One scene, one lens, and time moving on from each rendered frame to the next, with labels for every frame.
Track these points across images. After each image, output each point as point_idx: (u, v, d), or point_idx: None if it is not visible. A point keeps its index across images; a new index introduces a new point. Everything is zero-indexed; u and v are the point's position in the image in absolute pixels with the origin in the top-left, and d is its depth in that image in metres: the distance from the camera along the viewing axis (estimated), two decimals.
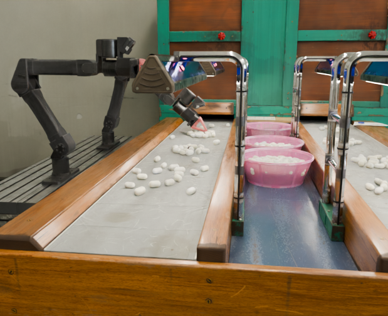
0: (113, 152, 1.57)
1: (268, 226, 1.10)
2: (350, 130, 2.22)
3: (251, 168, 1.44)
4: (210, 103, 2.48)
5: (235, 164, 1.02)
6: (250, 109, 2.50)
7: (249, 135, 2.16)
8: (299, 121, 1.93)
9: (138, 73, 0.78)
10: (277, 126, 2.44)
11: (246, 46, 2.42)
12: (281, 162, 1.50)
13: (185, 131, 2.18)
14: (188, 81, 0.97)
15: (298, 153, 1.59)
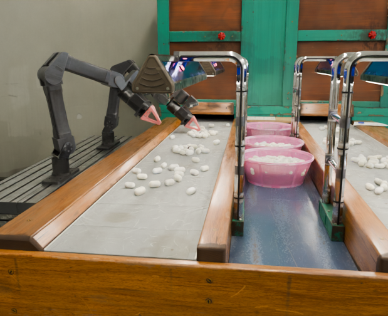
0: (113, 152, 1.57)
1: (268, 226, 1.10)
2: (350, 130, 2.22)
3: (251, 168, 1.44)
4: (210, 103, 2.48)
5: (235, 164, 1.02)
6: (250, 109, 2.50)
7: (249, 135, 2.16)
8: (299, 121, 1.93)
9: (138, 73, 0.78)
10: (277, 126, 2.44)
11: (246, 46, 2.42)
12: (281, 162, 1.50)
13: (185, 131, 2.18)
14: (188, 81, 0.97)
15: (298, 153, 1.59)
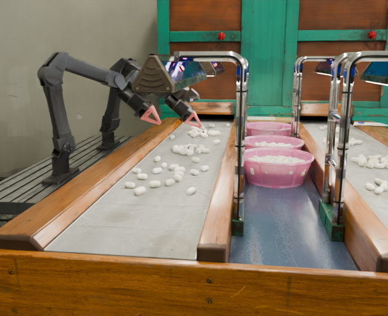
0: (113, 152, 1.57)
1: (268, 226, 1.10)
2: (350, 130, 2.22)
3: (251, 168, 1.44)
4: (210, 103, 2.48)
5: (235, 164, 1.02)
6: (250, 109, 2.50)
7: (249, 135, 2.16)
8: (299, 121, 1.93)
9: (138, 73, 0.78)
10: (277, 126, 2.44)
11: (246, 46, 2.42)
12: (281, 162, 1.50)
13: (185, 131, 2.18)
14: (188, 81, 0.97)
15: (298, 153, 1.59)
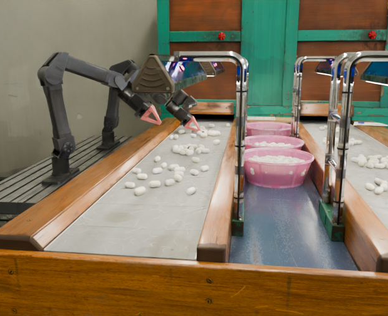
0: (113, 152, 1.57)
1: (268, 226, 1.10)
2: (350, 130, 2.22)
3: (251, 168, 1.44)
4: (210, 103, 2.48)
5: (235, 164, 1.02)
6: (250, 109, 2.50)
7: (249, 135, 2.16)
8: (299, 121, 1.93)
9: (138, 73, 0.78)
10: (277, 126, 2.44)
11: (246, 46, 2.42)
12: (281, 162, 1.50)
13: (185, 131, 2.18)
14: (188, 81, 0.97)
15: (298, 153, 1.59)
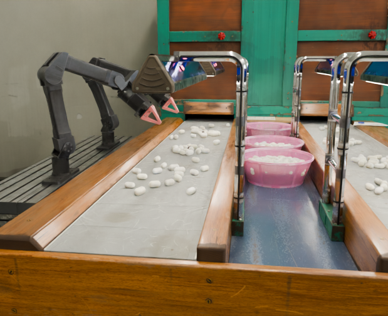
0: (113, 152, 1.57)
1: (268, 226, 1.10)
2: (350, 130, 2.22)
3: (251, 168, 1.44)
4: (210, 103, 2.48)
5: (235, 164, 1.02)
6: (250, 109, 2.50)
7: (249, 135, 2.16)
8: (299, 121, 1.93)
9: (138, 73, 0.78)
10: (277, 126, 2.44)
11: (246, 46, 2.42)
12: (281, 162, 1.50)
13: (185, 131, 2.18)
14: (188, 81, 0.97)
15: (298, 153, 1.59)
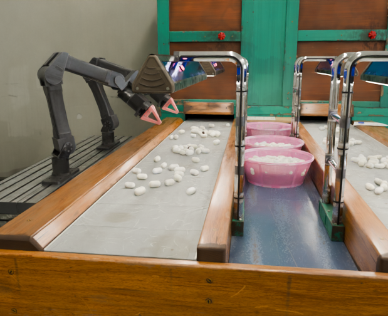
0: (113, 152, 1.57)
1: (268, 226, 1.10)
2: (350, 130, 2.22)
3: (251, 168, 1.44)
4: (210, 103, 2.48)
5: (235, 164, 1.02)
6: (250, 109, 2.50)
7: (249, 135, 2.16)
8: (299, 121, 1.93)
9: (138, 73, 0.78)
10: (277, 126, 2.44)
11: (246, 46, 2.42)
12: (281, 162, 1.50)
13: (185, 131, 2.18)
14: (188, 81, 0.97)
15: (298, 153, 1.59)
